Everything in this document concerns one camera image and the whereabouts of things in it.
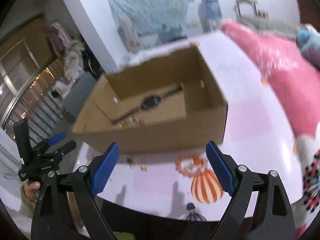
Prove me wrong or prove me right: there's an orange bead bracelet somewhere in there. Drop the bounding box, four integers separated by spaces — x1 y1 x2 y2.
174 153 209 178

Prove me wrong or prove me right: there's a wooden chair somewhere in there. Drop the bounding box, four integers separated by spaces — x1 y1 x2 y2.
235 0 258 18

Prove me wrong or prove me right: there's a pink floral blanket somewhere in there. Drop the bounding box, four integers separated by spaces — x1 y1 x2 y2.
221 22 319 138

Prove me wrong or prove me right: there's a purple pink smartwatch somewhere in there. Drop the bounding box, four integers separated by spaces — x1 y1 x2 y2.
111 85 183 125

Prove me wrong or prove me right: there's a pile of clothes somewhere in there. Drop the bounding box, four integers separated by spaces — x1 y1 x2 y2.
46 21 102 81

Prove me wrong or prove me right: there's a brown cardboard box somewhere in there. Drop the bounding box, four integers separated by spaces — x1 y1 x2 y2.
72 45 228 153

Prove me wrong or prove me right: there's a blue patterned quilt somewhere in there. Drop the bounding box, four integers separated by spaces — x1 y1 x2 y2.
296 24 320 70

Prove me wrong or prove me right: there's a blue wall cloth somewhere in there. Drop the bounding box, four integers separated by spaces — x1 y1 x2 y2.
108 0 195 35

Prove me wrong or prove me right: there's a person's left hand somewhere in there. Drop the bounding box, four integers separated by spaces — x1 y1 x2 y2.
24 181 41 203

